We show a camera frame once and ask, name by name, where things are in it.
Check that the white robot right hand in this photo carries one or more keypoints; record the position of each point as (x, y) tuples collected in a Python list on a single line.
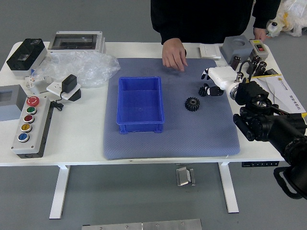
[(223, 76)]

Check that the person's right hand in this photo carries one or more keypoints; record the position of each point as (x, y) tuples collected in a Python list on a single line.
[(172, 52)]

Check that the person's left hand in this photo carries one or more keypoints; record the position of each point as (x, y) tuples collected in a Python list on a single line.
[(260, 33)]

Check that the small black gear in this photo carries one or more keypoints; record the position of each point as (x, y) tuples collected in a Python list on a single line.
[(201, 91)]

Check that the big black gear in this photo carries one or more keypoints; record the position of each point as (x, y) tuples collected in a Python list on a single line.
[(188, 106)]

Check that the person's right forearm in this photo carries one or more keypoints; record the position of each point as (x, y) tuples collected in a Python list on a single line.
[(168, 36)]

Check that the person's left forearm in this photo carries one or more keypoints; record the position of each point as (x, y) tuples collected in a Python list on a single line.
[(266, 14)]

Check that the yellow white cardboard box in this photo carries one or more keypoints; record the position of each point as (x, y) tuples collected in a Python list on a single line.
[(285, 91)]

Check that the blue plastic box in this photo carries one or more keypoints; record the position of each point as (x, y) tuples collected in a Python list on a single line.
[(140, 107)]

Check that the clear-lid distribution box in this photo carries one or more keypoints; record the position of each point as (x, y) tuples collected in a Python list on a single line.
[(74, 40)]

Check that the grey five-button control box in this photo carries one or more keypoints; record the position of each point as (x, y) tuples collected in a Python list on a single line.
[(36, 124)]

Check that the grey box with window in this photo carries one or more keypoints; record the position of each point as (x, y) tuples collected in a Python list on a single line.
[(9, 107)]

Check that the dark brown capacitor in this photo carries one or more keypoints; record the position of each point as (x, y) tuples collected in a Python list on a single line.
[(254, 62), (261, 69), (235, 61)]

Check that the grey block with round recess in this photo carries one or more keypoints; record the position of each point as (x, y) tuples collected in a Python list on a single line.
[(233, 49)]

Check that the white yellow plastic bag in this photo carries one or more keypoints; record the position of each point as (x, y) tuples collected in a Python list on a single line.
[(295, 14)]

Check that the small black module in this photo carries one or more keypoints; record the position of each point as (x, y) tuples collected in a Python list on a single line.
[(272, 72)]

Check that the person's torso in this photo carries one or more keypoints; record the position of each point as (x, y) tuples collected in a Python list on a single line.
[(211, 19)]

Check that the grey-blue mat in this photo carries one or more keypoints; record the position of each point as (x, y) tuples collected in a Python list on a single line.
[(192, 139)]

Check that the clear plastic bag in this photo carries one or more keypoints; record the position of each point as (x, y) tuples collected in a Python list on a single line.
[(91, 64)]

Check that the black table control panel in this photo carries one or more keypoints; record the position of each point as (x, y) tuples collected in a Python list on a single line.
[(260, 164)]

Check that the black power adapter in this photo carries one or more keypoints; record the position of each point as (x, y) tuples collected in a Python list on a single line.
[(69, 82)]

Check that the white table leg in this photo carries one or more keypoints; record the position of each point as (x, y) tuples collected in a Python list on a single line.
[(229, 189), (60, 191)]

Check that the white power socket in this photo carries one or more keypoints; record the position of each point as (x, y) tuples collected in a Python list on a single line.
[(54, 87)]

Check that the white terminal connector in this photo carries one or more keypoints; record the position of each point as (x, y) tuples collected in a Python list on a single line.
[(31, 80)]

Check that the grey metal plate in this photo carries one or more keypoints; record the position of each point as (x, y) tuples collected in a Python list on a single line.
[(144, 225)]

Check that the grey red-black switch box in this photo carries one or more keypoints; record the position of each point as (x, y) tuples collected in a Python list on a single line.
[(259, 49)]

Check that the white wall switch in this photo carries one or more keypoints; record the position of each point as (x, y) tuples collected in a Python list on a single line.
[(210, 50)]

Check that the metal bracket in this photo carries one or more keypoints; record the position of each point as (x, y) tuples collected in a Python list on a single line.
[(182, 177)]

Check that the black-lid grey enclosure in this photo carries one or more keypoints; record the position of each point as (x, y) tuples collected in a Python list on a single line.
[(24, 55)]

